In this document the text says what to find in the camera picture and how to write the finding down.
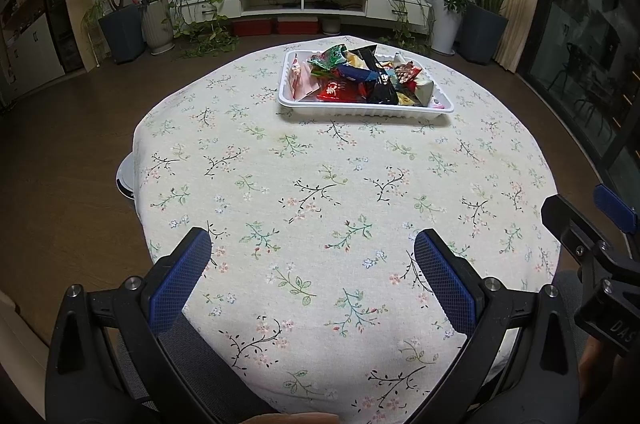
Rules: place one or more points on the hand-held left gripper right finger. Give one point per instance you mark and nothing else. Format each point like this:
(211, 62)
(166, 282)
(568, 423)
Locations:
(445, 281)

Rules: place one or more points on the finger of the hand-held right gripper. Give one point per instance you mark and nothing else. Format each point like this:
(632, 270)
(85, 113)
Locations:
(612, 204)
(570, 226)

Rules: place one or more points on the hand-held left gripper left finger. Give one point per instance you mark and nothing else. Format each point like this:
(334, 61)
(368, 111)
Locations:
(180, 276)

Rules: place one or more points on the gold snack packet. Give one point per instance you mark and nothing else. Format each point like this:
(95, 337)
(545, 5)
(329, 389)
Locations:
(406, 98)

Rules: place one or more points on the white-red snack bag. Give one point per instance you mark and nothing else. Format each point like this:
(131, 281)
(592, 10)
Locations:
(425, 91)

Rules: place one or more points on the white plastic tray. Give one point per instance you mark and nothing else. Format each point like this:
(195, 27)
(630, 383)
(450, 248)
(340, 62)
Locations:
(350, 109)

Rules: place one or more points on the black snack bag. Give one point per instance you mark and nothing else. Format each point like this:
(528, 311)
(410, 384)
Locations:
(382, 88)

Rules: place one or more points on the red and gold candy packet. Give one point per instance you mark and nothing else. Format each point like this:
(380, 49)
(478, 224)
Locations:
(407, 72)

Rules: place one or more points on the red chocolate snack bag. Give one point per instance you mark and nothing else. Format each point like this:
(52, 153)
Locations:
(337, 91)

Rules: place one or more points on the blue cake packet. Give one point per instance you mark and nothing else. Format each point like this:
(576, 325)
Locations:
(357, 73)

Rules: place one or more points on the pink translucent zip bag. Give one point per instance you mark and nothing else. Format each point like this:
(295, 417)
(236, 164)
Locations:
(302, 81)

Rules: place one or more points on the green snack packet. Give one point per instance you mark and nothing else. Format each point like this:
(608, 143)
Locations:
(327, 58)

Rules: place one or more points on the person's right hand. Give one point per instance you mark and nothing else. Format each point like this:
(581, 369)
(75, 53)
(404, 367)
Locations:
(597, 369)

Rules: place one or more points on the person's left hand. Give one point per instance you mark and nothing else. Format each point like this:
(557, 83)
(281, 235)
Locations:
(290, 419)

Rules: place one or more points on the grey mesh chair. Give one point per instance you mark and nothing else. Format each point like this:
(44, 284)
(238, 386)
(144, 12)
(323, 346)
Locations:
(210, 369)

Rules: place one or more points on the white table base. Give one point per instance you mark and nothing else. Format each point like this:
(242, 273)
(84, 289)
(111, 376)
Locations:
(126, 179)

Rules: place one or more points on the floral tablecloth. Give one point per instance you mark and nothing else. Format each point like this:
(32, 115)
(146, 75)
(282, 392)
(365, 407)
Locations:
(300, 229)

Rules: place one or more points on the glass sliding door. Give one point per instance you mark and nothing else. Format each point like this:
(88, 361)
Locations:
(575, 53)

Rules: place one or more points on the bushy plant in white pot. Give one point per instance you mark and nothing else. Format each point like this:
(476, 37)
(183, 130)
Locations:
(445, 31)

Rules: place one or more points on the plant in white ribbed pot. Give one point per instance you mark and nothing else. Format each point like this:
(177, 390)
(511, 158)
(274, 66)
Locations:
(157, 26)

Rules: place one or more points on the red storage box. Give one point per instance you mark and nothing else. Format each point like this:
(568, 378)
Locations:
(298, 26)
(252, 26)

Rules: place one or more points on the white storage cabinet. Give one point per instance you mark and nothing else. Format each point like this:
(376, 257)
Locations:
(30, 43)

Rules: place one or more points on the white television cabinet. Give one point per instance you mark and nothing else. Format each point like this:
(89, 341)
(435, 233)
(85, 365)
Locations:
(270, 3)

